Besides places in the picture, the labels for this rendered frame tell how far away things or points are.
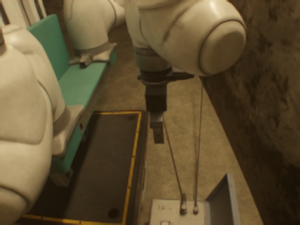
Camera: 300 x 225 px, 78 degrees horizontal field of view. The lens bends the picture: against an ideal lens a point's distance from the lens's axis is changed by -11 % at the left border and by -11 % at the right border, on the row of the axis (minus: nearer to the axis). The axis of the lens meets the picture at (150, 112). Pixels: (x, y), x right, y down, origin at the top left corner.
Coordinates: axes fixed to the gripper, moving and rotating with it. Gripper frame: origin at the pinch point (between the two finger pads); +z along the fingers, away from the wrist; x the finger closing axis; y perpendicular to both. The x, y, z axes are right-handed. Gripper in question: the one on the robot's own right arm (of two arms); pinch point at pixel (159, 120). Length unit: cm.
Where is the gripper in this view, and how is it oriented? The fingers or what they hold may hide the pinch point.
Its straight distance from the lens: 58.6
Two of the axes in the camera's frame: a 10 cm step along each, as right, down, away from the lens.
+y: -9.9, 0.3, 1.1
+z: 0.9, 7.8, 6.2
